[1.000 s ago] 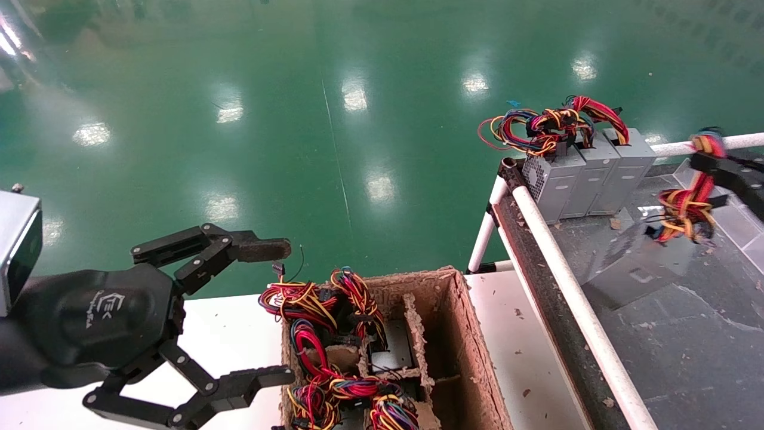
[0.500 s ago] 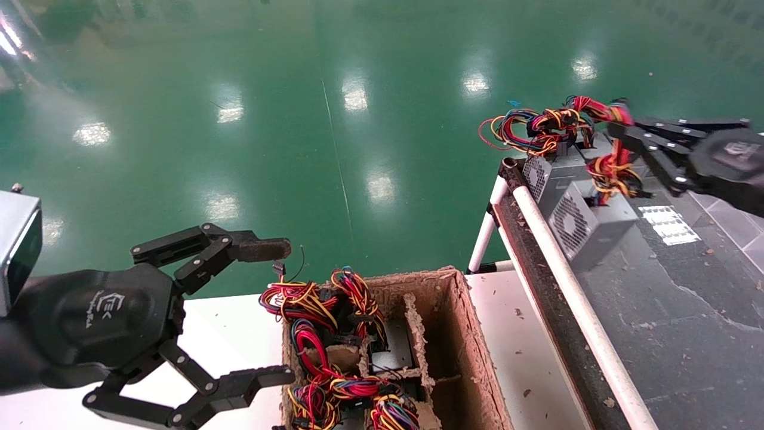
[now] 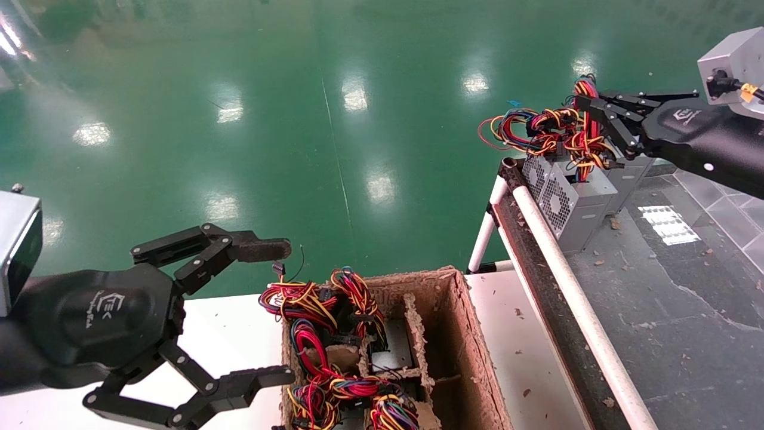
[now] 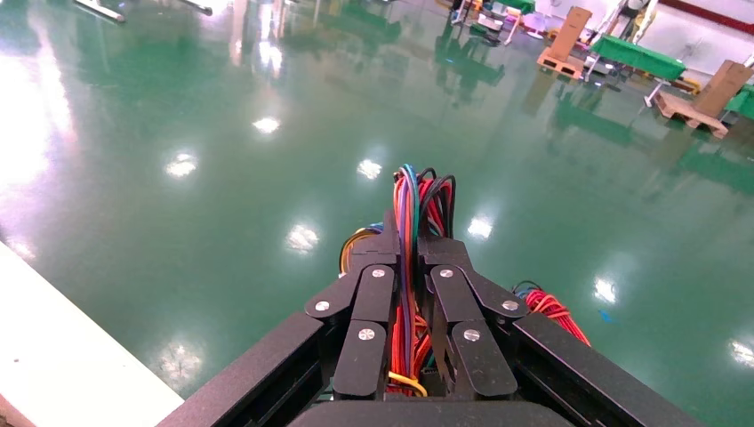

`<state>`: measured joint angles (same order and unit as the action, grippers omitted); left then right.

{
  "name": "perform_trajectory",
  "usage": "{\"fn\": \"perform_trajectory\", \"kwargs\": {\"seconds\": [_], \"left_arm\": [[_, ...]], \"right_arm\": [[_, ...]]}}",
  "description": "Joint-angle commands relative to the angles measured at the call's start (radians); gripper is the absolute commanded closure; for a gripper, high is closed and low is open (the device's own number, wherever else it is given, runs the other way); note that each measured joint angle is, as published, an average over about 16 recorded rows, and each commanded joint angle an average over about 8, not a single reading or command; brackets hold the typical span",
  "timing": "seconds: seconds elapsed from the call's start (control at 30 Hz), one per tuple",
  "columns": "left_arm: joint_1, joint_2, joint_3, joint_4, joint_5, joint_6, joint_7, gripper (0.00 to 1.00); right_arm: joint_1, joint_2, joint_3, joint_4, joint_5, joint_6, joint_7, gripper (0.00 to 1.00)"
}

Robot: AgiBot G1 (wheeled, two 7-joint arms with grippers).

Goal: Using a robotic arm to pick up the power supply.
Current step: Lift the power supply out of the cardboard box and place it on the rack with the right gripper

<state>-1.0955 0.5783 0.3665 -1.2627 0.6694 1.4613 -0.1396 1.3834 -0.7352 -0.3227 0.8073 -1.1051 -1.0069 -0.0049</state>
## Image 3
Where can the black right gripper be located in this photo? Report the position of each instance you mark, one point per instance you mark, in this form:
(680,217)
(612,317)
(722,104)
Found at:
(710,137)

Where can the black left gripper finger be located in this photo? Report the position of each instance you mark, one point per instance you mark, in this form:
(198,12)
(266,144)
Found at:
(262,249)

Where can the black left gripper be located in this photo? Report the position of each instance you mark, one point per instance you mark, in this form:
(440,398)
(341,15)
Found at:
(95,316)

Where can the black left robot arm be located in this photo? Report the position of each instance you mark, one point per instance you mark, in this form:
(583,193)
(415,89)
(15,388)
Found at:
(15,358)

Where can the brown cardboard scrap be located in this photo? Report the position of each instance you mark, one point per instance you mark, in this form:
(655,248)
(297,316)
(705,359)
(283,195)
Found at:
(616,224)

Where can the white label sticker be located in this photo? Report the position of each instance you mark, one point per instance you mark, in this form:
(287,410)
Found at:
(668,226)

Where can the clear acrylic divider tray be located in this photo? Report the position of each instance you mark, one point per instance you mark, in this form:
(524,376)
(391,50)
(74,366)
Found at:
(734,215)

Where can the silver boxed power supply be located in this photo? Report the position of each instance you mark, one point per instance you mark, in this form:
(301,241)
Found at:
(394,343)

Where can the white pipe leg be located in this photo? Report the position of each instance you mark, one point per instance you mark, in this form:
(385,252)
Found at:
(492,209)

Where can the brown cardboard divider box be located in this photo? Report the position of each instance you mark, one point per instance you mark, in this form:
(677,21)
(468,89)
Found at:
(459,334)

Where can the long white rail pipe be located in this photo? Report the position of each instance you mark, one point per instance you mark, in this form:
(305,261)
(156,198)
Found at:
(573,292)

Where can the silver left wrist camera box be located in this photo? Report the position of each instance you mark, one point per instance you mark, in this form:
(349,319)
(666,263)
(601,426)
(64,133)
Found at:
(15,251)

